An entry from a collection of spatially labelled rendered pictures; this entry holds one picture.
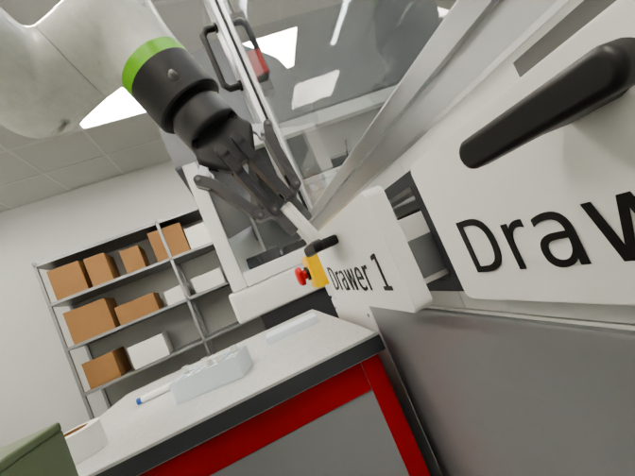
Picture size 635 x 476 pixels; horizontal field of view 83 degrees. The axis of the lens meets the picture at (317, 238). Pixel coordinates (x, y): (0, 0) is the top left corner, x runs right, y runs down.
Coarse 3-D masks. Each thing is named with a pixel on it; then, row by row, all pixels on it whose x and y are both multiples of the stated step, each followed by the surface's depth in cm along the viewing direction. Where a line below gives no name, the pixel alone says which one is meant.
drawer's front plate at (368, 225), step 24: (384, 192) 30; (336, 216) 39; (360, 216) 32; (384, 216) 30; (360, 240) 35; (384, 240) 30; (336, 264) 48; (360, 264) 38; (384, 264) 32; (408, 264) 29; (360, 288) 42; (408, 288) 29
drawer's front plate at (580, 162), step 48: (624, 0) 12; (576, 48) 13; (624, 96) 13; (528, 144) 17; (576, 144) 15; (624, 144) 13; (432, 192) 26; (480, 192) 21; (528, 192) 18; (576, 192) 16; (624, 192) 14; (480, 240) 23; (528, 240) 19; (480, 288) 25; (528, 288) 21; (576, 288) 17; (624, 288) 15
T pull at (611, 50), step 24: (600, 48) 10; (624, 48) 9; (576, 72) 10; (600, 72) 10; (624, 72) 9; (528, 96) 12; (552, 96) 11; (576, 96) 10; (600, 96) 10; (504, 120) 13; (528, 120) 12; (552, 120) 11; (480, 144) 15; (504, 144) 14
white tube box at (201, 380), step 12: (240, 348) 69; (228, 360) 61; (240, 360) 63; (192, 372) 65; (204, 372) 61; (216, 372) 61; (228, 372) 61; (240, 372) 61; (168, 384) 61; (180, 384) 61; (192, 384) 61; (204, 384) 61; (216, 384) 61; (180, 396) 61; (192, 396) 61
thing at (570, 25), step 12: (588, 0) 14; (600, 0) 14; (612, 0) 13; (576, 12) 14; (588, 12) 14; (600, 12) 14; (564, 24) 15; (576, 24) 15; (552, 36) 16; (564, 36) 15; (540, 48) 16; (552, 48) 16; (516, 60) 18; (528, 60) 17; (540, 60) 17
